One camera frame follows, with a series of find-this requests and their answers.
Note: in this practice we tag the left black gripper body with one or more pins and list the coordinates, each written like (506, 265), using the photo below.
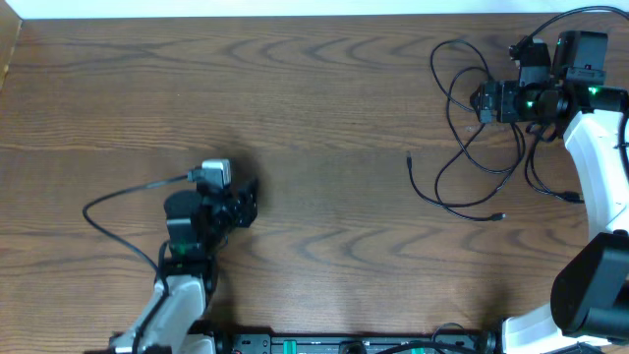
(237, 214)

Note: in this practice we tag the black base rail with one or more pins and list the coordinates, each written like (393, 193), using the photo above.
(251, 340)

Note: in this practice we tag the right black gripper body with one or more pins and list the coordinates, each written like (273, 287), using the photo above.
(514, 103)

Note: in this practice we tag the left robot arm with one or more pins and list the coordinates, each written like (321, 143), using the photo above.
(198, 223)

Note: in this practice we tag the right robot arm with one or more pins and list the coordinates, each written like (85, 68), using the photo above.
(589, 299)

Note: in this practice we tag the cardboard box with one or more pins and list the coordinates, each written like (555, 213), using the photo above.
(10, 28)

